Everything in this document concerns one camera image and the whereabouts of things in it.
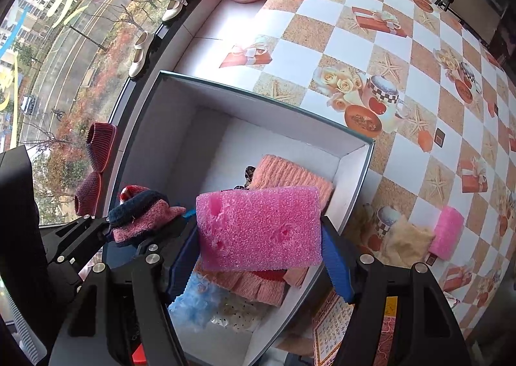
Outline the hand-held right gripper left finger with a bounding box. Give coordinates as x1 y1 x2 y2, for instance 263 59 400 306
64 209 200 366

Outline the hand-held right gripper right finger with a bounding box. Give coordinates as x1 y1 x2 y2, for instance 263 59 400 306
320 216 462 366

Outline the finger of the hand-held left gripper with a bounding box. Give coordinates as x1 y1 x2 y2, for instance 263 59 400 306
39 213 114 283
136 208 196 259

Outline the pink navy knit sock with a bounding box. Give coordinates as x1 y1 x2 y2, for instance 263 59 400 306
108 185 187 248

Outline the light blue fluffy cloth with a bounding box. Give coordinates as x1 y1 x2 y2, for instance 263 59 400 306
167 271 226 328

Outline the large pink foam sponge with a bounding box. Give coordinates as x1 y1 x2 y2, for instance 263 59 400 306
195 186 323 271

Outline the salmon knit cloth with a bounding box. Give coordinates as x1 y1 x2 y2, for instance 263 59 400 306
247 154 335 215

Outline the leopard print cloth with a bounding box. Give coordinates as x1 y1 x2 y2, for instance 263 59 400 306
234 165 257 190

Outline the white cardboard box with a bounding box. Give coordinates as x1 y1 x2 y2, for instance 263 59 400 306
101 71 375 366

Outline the red knit slipper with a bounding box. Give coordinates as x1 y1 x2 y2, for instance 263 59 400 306
74 170 104 217
85 122 117 172

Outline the printed paper box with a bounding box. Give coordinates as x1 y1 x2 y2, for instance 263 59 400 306
310 289 400 366

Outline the beige cloth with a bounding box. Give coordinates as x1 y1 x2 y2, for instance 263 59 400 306
359 205 436 268

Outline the salmon pink knitted cloth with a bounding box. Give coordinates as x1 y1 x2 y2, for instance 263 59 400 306
195 259 309 307

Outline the white dotted cloth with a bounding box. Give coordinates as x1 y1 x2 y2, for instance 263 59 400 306
210 297 263 332

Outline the small pink foam sponge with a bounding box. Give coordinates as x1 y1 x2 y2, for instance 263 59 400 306
428 206 465 261

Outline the white shoe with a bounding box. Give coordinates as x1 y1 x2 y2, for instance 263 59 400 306
128 31 156 78
161 0 190 23

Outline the checked printed tablecloth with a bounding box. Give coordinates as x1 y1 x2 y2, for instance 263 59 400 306
220 0 516 342

